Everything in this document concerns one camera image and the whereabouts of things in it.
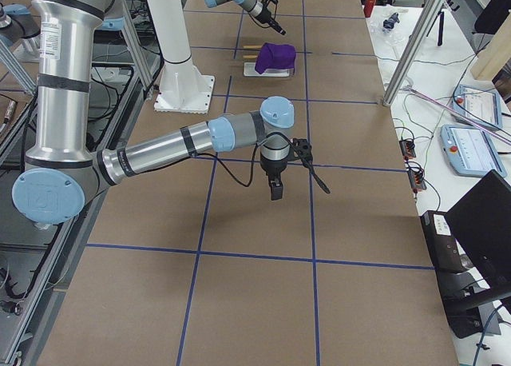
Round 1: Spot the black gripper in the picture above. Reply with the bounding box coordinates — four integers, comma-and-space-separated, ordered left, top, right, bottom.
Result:
260, 156, 287, 201
255, 6, 286, 35

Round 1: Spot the purple towel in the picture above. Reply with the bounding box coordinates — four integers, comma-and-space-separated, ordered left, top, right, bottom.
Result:
255, 42, 296, 74

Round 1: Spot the white rack base tray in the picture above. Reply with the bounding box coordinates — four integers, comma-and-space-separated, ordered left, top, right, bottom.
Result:
244, 62, 293, 78

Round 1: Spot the folded dark blue umbrella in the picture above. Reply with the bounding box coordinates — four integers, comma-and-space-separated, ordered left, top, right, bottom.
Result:
382, 12, 400, 31

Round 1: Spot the blue teach pendant near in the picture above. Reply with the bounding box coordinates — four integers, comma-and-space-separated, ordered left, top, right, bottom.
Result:
440, 125, 507, 177

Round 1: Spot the blue teach pendant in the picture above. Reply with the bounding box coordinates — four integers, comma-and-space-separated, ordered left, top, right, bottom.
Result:
453, 84, 503, 130
440, 125, 507, 177

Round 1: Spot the black monitor on stand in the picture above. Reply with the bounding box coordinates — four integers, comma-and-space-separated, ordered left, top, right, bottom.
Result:
420, 169, 510, 338

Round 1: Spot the blue teach pendant far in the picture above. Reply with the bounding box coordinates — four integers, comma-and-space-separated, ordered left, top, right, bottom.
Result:
453, 84, 503, 130

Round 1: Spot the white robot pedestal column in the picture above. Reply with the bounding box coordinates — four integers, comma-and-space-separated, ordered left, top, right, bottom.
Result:
147, 0, 215, 113

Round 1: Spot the aluminium frame post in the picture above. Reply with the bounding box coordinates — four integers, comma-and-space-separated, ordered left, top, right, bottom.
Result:
382, 0, 444, 106

